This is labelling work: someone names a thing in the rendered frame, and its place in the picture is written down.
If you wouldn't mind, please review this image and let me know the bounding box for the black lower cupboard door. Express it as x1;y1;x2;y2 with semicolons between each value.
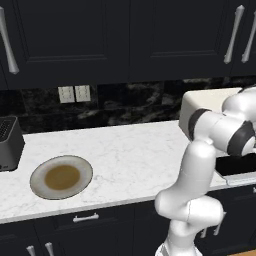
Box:
39;223;138;256
0;233;42;256
133;199;172;256
195;185;256;256

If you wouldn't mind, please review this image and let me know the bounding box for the dark grey toaster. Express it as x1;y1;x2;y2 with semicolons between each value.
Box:
0;115;26;173

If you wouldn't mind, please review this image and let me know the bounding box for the grey plate with brown centre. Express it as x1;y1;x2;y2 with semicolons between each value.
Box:
29;155;94;201

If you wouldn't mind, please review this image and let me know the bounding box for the black drawer front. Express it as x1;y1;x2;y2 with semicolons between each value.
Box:
33;203;137;238

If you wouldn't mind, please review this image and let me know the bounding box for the white wall socket plate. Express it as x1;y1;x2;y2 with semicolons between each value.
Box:
57;86;76;104
74;84;92;103

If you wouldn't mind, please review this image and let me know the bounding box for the silver drawer handle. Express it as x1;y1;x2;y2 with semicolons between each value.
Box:
72;212;100;224

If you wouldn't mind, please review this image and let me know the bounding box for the silver upper cupboard handle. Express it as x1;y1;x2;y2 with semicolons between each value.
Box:
241;11;256;64
0;6;20;75
223;4;245;65

